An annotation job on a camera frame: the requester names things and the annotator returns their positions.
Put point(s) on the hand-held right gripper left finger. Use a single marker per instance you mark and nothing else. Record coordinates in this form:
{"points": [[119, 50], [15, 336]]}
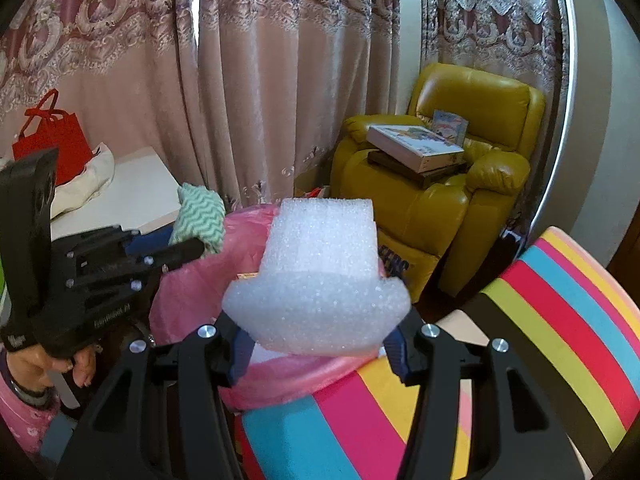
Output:
{"points": [[241, 355]]}

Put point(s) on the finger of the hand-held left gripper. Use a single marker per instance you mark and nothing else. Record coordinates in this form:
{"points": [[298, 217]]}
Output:
{"points": [[175, 255], [150, 244]]}

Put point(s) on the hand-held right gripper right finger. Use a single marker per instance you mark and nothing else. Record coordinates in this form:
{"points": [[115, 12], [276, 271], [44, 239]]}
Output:
{"points": [[399, 355]]}

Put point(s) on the green chevron cloth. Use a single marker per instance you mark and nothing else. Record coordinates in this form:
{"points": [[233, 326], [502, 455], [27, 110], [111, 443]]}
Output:
{"points": [[200, 215]]}

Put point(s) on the pink trash bag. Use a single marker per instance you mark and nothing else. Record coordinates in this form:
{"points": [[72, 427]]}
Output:
{"points": [[300, 380]]}

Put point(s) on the white foam block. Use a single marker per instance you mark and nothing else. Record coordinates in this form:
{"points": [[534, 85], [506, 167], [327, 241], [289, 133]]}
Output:
{"points": [[320, 270]]}

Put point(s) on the person's left forearm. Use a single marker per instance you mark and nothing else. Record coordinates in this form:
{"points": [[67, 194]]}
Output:
{"points": [[25, 420]]}

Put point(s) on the person's left hand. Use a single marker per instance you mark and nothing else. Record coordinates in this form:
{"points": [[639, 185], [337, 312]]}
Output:
{"points": [[85, 367]]}

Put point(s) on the white side table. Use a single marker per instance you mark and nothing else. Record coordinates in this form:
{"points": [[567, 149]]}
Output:
{"points": [[140, 185]]}

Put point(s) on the cream cloth bag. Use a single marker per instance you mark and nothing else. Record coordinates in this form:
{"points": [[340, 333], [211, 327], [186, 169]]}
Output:
{"points": [[95, 180]]}

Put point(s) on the yellow leather armchair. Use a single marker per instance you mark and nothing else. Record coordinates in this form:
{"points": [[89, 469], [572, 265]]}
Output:
{"points": [[425, 220]]}

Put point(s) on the red gift bag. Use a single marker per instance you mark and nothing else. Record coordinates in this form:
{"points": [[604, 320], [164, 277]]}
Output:
{"points": [[50, 145]]}

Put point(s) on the dark flat box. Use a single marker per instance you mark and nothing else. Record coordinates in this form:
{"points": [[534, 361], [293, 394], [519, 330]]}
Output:
{"points": [[425, 176]]}

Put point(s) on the colourful printed flat box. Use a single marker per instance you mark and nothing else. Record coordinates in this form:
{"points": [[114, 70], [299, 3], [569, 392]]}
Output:
{"points": [[415, 147]]}

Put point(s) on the pink embroidered curtain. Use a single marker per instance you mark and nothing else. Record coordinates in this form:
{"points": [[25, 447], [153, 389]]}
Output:
{"points": [[300, 85], [100, 35], [490, 25]]}

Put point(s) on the small blue printed box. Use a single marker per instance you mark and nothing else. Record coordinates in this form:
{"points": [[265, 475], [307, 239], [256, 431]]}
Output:
{"points": [[450, 125]]}

